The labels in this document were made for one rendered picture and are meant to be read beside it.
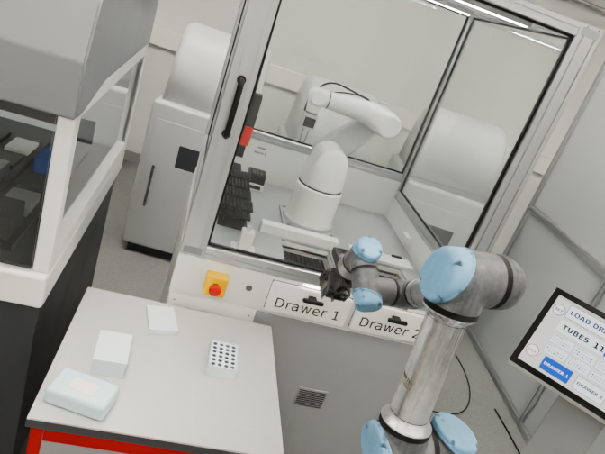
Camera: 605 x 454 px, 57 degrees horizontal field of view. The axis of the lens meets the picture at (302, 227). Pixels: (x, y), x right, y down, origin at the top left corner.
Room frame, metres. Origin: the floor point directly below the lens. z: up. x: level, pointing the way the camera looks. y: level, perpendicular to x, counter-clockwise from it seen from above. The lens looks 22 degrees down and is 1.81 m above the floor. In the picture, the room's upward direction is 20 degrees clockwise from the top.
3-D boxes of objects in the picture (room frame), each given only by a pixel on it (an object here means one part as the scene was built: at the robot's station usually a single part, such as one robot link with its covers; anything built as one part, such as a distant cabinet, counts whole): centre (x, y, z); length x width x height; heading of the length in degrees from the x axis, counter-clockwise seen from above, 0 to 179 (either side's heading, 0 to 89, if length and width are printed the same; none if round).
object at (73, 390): (1.06, 0.37, 0.78); 0.15 x 0.10 x 0.04; 90
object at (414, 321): (1.78, -0.42, 0.87); 0.29 x 0.02 x 0.11; 104
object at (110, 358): (1.22, 0.37, 0.79); 0.13 x 0.09 x 0.05; 17
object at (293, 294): (1.70, -0.11, 0.87); 0.29 x 0.02 x 0.11; 104
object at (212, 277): (1.60, 0.20, 0.88); 0.07 x 0.05 x 0.07; 104
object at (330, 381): (2.18, -0.04, 0.40); 1.03 x 0.95 x 0.80; 104
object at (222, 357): (1.37, 0.09, 0.78); 0.12 x 0.08 x 0.04; 12
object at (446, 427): (1.06, -0.48, 0.99); 0.13 x 0.12 x 0.14; 114
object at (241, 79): (1.58, 0.30, 1.45); 0.05 x 0.03 x 0.19; 14
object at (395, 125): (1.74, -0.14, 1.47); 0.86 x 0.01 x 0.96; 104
